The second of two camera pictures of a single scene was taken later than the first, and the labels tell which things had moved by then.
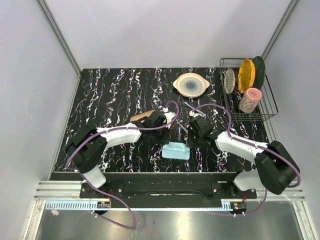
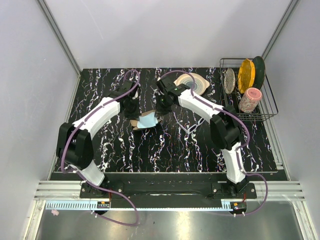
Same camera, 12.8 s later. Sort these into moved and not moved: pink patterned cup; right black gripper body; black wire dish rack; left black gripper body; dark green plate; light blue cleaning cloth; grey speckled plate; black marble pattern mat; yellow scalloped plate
Moved: left black gripper body; right black gripper body; light blue cleaning cloth
Not moved: dark green plate; pink patterned cup; black marble pattern mat; grey speckled plate; yellow scalloped plate; black wire dish rack
